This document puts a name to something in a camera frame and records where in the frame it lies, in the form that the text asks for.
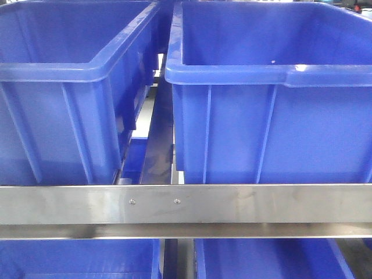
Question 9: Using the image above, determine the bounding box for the blue bin lower left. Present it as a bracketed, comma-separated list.
[1, 239, 162, 278]

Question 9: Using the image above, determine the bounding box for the steel divider rail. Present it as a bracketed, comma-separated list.
[139, 78, 173, 185]

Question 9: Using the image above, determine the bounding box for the blue bin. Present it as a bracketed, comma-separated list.
[194, 238, 354, 278]
[1, 239, 162, 278]

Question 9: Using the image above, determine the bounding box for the blue bin shelf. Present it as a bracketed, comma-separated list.
[1, 1, 160, 186]
[165, 1, 371, 184]

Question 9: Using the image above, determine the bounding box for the blue bin lower right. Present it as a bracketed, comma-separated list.
[194, 238, 354, 278]

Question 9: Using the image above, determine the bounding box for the blue bin upper left shelf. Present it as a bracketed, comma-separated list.
[1, 1, 160, 186]

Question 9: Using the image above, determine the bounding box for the blue bin upper right shelf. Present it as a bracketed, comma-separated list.
[165, 1, 371, 184]

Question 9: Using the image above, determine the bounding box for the steel shelf front beam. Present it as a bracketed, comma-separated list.
[1, 184, 371, 239]

